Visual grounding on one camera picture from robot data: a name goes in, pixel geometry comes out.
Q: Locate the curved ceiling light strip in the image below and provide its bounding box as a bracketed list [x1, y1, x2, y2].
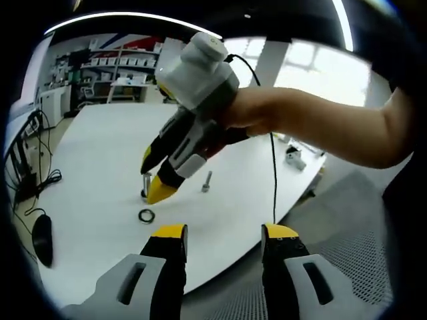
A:
[331, 0, 355, 52]
[44, 12, 224, 38]

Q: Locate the storage shelf with white bins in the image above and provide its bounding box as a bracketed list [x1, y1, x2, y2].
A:
[52, 39, 161, 88]

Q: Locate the person's dark clothing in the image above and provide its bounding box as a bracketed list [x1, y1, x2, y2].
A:
[368, 49, 427, 203]

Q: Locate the large steel washer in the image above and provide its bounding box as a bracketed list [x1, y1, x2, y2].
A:
[137, 208, 156, 225]

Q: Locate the grey mesh office chair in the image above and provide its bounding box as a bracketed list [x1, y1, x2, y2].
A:
[181, 168, 396, 320]

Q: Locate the small white clamp object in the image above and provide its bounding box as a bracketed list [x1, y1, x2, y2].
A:
[285, 146, 307, 171]

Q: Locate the white background table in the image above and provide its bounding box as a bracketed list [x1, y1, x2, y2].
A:
[109, 81, 158, 103]

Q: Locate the person's right hand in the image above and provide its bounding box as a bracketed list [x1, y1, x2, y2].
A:
[222, 87, 284, 138]

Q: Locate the large threaded stud bolt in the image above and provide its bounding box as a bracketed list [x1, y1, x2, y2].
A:
[141, 172, 153, 198]

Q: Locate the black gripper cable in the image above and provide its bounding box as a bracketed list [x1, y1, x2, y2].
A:
[228, 54, 280, 225]

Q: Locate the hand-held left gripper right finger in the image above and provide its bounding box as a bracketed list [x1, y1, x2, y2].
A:
[260, 222, 381, 320]

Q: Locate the white cabinet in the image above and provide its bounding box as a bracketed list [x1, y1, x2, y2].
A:
[39, 89, 73, 118]

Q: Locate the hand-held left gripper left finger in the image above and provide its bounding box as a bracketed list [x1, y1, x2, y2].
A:
[61, 223, 189, 320]

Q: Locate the small threaded stud bolt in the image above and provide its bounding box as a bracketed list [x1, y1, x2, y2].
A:
[200, 170, 214, 194]

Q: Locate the bundle of black cables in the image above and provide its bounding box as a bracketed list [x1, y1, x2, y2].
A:
[5, 109, 63, 205]

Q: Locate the black mouse cable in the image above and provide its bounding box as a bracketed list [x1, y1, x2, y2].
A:
[23, 207, 47, 221]

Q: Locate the black computer mouse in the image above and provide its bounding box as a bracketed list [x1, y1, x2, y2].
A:
[31, 213, 55, 268]

